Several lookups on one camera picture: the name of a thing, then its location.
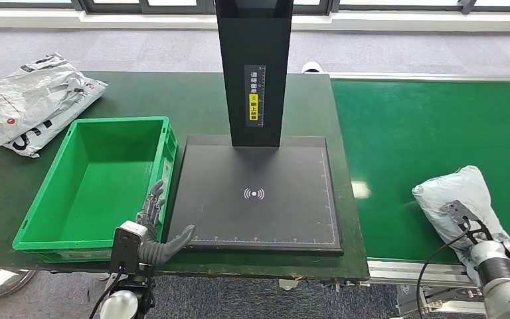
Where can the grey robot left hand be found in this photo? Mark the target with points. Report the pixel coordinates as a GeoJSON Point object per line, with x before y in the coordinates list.
{"type": "Point", "coordinates": [151, 248]}

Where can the plump grey parcel bag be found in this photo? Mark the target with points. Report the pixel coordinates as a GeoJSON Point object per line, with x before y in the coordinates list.
{"type": "Point", "coordinates": [448, 189]}

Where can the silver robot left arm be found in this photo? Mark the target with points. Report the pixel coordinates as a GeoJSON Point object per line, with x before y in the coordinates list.
{"type": "Point", "coordinates": [118, 306]}

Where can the black inbound scanner machine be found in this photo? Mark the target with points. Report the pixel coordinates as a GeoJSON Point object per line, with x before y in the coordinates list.
{"type": "Point", "coordinates": [255, 211]}

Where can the green conveyor belt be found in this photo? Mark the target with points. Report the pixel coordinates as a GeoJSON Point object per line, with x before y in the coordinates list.
{"type": "Point", "coordinates": [413, 132]}

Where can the green plastic crate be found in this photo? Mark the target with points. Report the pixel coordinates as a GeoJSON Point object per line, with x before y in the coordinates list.
{"type": "Point", "coordinates": [96, 176]}

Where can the round chrome stand base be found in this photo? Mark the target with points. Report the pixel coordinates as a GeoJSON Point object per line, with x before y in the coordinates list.
{"type": "Point", "coordinates": [0, 281]}

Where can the white bag black lettering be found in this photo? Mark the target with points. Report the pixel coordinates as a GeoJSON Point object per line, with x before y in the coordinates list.
{"type": "Point", "coordinates": [61, 119]}

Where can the black yellow scanner label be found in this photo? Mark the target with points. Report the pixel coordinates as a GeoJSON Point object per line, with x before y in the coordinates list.
{"type": "Point", "coordinates": [255, 97]}

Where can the white printed courier bag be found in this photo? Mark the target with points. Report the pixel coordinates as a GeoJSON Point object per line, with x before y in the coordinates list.
{"type": "Point", "coordinates": [17, 101]}

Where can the white round roller cap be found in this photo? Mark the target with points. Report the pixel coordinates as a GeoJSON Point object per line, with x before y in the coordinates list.
{"type": "Point", "coordinates": [312, 67]}

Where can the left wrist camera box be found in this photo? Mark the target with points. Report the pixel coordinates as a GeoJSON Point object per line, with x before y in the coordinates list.
{"type": "Point", "coordinates": [127, 246]}

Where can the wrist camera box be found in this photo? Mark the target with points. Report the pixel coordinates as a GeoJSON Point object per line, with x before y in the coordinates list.
{"type": "Point", "coordinates": [457, 211]}
{"type": "Point", "coordinates": [127, 246]}

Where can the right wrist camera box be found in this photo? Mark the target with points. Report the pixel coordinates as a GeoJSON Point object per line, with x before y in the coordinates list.
{"type": "Point", "coordinates": [457, 211]}

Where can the white table bracket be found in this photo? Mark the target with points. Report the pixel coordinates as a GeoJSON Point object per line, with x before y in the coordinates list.
{"type": "Point", "coordinates": [288, 284]}

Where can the dark window frame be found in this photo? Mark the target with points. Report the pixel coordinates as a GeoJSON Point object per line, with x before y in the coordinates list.
{"type": "Point", "coordinates": [79, 4]}

